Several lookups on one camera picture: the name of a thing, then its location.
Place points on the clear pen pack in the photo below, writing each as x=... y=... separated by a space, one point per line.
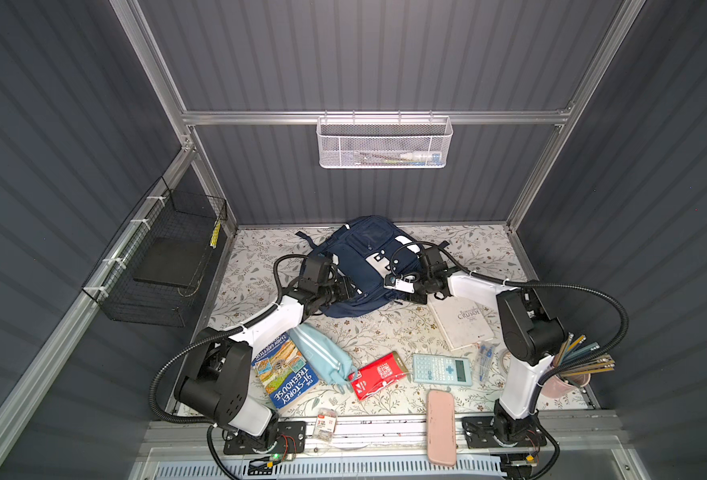
x=486 y=357

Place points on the pink pencil case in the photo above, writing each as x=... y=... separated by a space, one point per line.
x=441 y=431

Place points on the teal calculator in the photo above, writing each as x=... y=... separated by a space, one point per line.
x=442 y=370

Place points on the small clear eraser box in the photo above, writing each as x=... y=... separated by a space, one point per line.
x=325 y=425

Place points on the clear tape roll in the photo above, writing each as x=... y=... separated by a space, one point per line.
x=503 y=361

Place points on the blue treehouse storybook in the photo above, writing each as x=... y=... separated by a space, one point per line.
x=283 y=371

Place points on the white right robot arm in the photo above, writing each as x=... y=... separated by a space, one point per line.
x=529 y=332

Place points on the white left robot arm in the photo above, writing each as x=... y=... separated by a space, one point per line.
x=215 y=371

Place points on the navy blue student backpack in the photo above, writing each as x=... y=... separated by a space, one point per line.
x=365 y=250

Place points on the white wire mesh basket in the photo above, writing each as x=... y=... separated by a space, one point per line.
x=375 y=142

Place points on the white marker in basket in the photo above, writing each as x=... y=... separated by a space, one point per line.
x=425 y=157

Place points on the white notebook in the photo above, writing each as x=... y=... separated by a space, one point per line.
x=461 y=322

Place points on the black wire wall basket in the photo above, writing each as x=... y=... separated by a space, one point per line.
x=163 y=265

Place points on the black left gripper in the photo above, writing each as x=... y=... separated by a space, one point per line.
x=345 y=291

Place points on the light teal pencil pouch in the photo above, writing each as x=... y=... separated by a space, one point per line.
x=329 y=362

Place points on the pink cup with pencils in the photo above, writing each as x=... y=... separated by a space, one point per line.
x=576 y=355

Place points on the red snack packet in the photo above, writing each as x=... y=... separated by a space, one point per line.
x=377 y=375

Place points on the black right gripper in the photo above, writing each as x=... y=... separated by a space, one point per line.
x=418 y=298

